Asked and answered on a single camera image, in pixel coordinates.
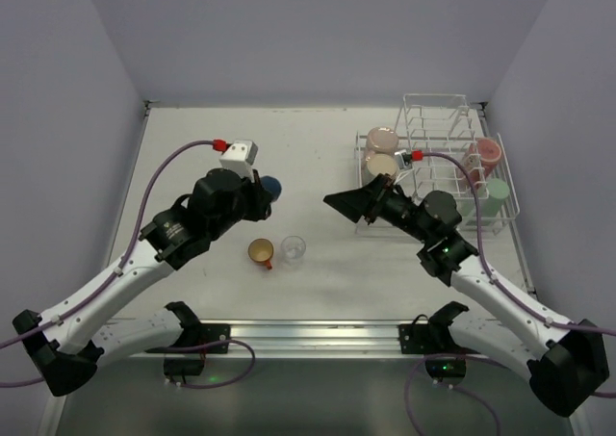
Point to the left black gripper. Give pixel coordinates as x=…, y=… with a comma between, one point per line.
x=260, y=201

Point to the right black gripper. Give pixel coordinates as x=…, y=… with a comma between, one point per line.
x=376, y=199

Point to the cream floral mug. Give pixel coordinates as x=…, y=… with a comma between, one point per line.
x=376, y=164

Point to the dark blue glazed mug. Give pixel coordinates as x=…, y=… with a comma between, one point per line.
x=272, y=186

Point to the orange ceramic mug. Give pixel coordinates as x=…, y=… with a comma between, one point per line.
x=260, y=252

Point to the pale pink glossy mug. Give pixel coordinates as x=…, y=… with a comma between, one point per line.
x=380, y=140

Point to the clear glass tumbler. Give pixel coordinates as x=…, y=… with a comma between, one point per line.
x=293, y=249

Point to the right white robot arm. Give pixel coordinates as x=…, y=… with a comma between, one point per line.
x=568, y=360

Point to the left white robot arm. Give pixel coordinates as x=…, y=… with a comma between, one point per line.
x=70, y=341

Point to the mint green cup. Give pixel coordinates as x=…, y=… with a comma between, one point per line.
x=492, y=195

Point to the pink mug with logo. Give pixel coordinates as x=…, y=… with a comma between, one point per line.
x=480, y=159

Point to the left black controller box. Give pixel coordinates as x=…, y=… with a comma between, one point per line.
x=181, y=368

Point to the black controller box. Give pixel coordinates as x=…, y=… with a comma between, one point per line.
x=446, y=369
x=181, y=368

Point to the right black controller box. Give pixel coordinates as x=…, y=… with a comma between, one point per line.
x=446, y=369

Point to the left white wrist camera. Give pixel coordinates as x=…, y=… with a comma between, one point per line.
x=238, y=156

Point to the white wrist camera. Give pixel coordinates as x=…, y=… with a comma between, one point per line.
x=406, y=158
x=238, y=156

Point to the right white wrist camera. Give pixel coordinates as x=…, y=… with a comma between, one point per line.
x=406, y=158

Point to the white wire dish rack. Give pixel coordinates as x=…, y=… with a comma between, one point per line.
x=443, y=126

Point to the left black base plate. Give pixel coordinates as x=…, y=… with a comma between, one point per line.
x=193, y=331

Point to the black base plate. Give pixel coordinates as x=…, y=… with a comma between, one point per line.
x=430, y=335
x=193, y=331

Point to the aluminium mounting rail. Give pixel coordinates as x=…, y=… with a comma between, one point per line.
x=337, y=339

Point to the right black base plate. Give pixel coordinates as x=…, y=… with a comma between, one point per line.
x=430, y=335

